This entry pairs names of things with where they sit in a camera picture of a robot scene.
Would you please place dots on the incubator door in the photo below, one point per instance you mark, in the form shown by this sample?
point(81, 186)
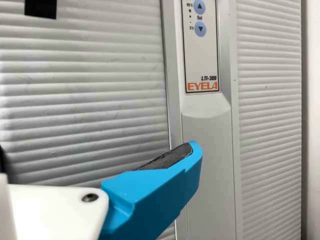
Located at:
point(75, 87)

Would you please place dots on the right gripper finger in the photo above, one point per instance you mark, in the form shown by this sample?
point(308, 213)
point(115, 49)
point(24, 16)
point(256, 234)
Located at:
point(150, 195)

